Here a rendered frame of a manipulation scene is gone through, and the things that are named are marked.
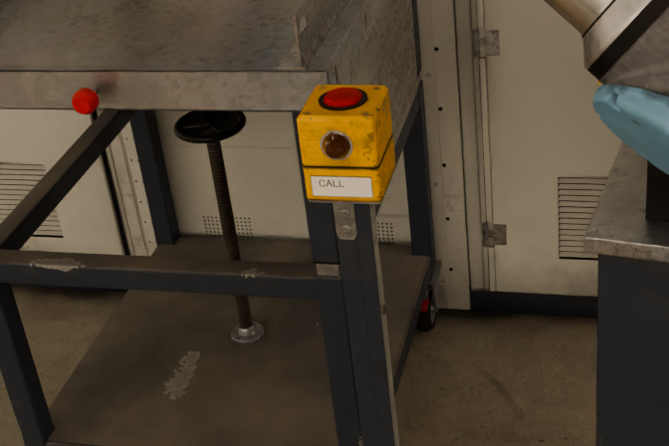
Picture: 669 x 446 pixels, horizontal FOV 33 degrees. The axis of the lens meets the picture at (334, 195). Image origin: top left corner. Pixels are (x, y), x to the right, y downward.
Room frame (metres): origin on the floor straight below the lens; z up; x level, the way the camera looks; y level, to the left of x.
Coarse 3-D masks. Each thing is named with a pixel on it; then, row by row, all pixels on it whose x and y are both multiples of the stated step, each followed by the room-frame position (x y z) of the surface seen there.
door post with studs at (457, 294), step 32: (448, 0) 1.88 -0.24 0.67; (448, 32) 1.88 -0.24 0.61; (448, 64) 1.88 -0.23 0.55; (448, 96) 1.88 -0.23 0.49; (448, 128) 1.88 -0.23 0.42; (448, 160) 1.89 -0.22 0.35; (448, 192) 1.89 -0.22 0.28; (448, 224) 1.89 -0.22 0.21; (448, 256) 1.89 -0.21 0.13; (448, 288) 1.89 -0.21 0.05
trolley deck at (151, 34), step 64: (64, 0) 1.62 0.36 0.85; (128, 0) 1.58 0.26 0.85; (192, 0) 1.55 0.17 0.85; (256, 0) 1.51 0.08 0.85; (384, 0) 1.55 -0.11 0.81; (0, 64) 1.39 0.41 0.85; (64, 64) 1.36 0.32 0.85; (128, 64) 1.34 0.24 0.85; (192, 64) 1.31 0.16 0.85; (256, 64) 1.29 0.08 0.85; (320, 64) 1.26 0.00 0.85
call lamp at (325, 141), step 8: (328, 136) 1.00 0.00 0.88; (336, 136) 0.99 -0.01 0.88; (344, 136) 0.99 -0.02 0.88; (320, 144) 1.00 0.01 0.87; (328, 144) 0.99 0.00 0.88; (336, 144) 0.99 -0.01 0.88; (344, 144) 0.99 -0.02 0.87; (352, 144) 0.99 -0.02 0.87; (328, 152) 0.99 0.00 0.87; (336, 152) 0.99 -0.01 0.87; (344, 152) 0.99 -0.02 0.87
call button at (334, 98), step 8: (344, 88) 1.05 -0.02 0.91; (328, 96) 1.04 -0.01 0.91; (336, 96) 1.04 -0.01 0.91; (344, 96) 1.03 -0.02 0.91; (352, 96) 1.03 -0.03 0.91; (360, 96) 1.04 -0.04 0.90; (328, 104) 1.03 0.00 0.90; (336, 104) 1.02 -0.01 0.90; (344, 104) 1.02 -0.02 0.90; (352, 104) 1.02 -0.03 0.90
